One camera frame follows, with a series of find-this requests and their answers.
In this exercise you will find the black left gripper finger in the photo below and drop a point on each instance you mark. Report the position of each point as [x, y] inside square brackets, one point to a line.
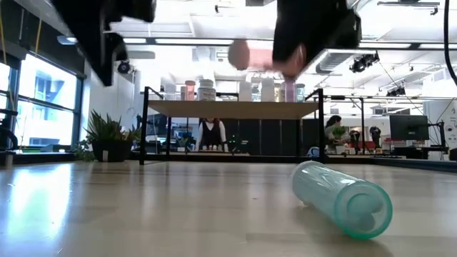
[119, 46]
[103, 57]

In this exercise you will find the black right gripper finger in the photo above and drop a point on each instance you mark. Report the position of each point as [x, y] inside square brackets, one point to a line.
[285, 44]

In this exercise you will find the purple vial white cap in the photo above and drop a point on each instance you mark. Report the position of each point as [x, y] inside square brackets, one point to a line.
[290, 92]

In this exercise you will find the white Melatonin supplement bottle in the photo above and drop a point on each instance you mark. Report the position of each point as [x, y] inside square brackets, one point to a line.
[267, 91]

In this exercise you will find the clear jar white cap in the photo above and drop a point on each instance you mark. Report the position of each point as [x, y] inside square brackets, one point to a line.
[170, 93]

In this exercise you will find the white pill bottle blue label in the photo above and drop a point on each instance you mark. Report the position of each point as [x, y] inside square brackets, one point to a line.
[206, 93]

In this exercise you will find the black ceiling spotlight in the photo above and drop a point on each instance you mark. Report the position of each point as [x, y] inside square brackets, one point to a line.
[124, 68]
[396, 91]
[364, 62]

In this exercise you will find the large glass window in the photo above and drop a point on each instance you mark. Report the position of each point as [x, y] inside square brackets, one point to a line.
[46, 93]

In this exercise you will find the long ceiling light strip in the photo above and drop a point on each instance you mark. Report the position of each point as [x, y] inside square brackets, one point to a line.
[193, 41]

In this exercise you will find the person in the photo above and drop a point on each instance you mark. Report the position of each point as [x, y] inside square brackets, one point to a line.
[211, 135]
[333, 123]

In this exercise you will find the green plant black pot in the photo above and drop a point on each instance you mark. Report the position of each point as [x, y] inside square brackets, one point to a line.
[107, 151]

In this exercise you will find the small plant white pot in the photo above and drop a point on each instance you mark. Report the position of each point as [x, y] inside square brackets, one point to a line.
[340, 132]

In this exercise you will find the black computer monitor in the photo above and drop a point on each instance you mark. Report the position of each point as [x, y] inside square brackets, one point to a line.
[408, 127]

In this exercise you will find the silver ventilation duct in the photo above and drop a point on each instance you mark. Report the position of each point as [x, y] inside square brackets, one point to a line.
[335, 62]

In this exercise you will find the wooden shelf black metal frame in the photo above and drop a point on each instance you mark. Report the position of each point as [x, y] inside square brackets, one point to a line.
[232, 109]

